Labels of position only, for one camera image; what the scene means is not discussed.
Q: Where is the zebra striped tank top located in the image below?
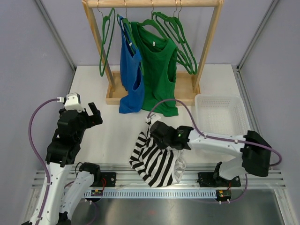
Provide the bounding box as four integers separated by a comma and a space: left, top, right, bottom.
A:
129, 123, 186, 188

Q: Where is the green hanger with metal hook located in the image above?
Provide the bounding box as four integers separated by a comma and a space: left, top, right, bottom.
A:
97, 0, 116, 77

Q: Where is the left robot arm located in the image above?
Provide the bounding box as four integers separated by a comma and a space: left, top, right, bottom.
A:
25, 103, 103, 225

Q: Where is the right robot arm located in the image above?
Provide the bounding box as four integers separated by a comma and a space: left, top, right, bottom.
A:
150, 121, 271, 188

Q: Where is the blue tank top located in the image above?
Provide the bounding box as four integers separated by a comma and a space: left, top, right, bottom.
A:
119, 16, 145, 114

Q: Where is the green tank top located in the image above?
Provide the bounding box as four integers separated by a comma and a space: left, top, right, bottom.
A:
131, 22, 178, 117

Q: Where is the green hanger under blue top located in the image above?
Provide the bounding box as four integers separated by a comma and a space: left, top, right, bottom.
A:
116, 14, 144, 75

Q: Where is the empty green hanger rear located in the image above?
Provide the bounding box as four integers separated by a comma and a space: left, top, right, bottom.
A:
164, 1, 197, 75

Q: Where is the empty green hanger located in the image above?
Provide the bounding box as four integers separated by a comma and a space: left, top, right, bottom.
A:
151, 9, 197, 75
164, 1, 197, 75

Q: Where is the empty green hanger front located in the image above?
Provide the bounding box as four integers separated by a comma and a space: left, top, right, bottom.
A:
151, 9, 197, 75

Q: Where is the white plastic basket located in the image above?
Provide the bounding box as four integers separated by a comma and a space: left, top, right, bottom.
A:
194, 93, 253, 155

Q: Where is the wooden clothes rack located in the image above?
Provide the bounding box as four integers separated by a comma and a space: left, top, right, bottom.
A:
82, 0, 224, 106

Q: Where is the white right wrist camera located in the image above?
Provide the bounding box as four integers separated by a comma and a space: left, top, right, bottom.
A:
146, 113, 161, 125

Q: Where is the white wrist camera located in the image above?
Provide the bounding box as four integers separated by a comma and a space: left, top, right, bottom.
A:
146, 113, 161, 125
57, 93, 85, 113

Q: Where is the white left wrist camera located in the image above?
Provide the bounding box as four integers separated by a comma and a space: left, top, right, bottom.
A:
57, 93, 85, 113

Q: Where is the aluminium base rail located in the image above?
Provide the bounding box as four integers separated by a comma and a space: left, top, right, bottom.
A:
31, 163, 285, 189

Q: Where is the white slotted cable duct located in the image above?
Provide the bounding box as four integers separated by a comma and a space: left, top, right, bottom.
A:
83, 189, 217, 199

